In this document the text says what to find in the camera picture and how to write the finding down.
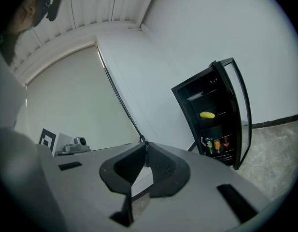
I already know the white plate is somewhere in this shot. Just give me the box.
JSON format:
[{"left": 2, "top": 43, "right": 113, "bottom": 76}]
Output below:
[{"left": 186, "top": 91, "right": 203, "bottom": 102}]

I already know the yellow corn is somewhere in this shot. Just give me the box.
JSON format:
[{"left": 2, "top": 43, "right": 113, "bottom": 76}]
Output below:
[{"left": 199, "top": 111, "right": 216, "bottom": 120}]

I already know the green drink bottle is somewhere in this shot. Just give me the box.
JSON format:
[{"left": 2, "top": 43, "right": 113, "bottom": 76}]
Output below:
[{"left": 205, "top": 137, "right": 214, "bottom": 155}]

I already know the person's head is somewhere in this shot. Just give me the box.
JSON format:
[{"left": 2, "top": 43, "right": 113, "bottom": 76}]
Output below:
[{"left": 8, "top": 0, "right": 48, "bottom": 33}]

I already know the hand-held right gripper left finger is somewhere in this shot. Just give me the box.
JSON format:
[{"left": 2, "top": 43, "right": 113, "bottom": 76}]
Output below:
[{"left": 99, "top": 141, "right": 150, "bottom": 228}]

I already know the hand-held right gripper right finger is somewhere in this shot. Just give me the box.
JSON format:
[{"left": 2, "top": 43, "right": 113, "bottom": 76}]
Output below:
[{"left": 147, "top": 141, "right": 191, "bottom": 199}]

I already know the black mini fridge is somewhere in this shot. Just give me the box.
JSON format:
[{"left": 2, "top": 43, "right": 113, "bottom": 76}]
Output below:
[{"left": 170, "top": 57, "right": 253, "bottom": 171}]

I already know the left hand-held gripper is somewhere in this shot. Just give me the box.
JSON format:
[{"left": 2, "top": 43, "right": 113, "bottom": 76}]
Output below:
[{"left": 38, "top": 128, "right": 92, "bottom": 158}]

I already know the beige roller blind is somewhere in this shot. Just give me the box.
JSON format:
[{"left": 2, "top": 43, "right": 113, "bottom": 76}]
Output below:
[{"left": 25, "top": 44, "right": 140, "bottom": 152}]

